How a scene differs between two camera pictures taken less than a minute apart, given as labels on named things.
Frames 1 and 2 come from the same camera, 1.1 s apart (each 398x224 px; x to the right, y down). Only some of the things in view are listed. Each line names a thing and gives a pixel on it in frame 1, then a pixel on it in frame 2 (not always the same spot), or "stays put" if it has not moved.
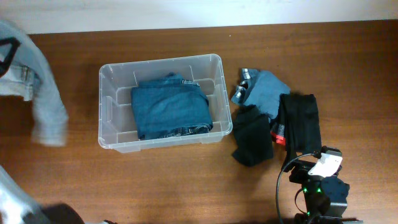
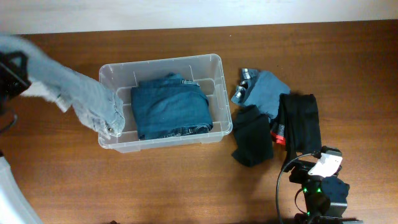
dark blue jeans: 168,106 stays put
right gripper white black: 301,167 stays put
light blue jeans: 29,76 → 48,80
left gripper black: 3,65 → 15,79
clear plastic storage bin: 117,127 stays put
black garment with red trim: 297,126 stays put
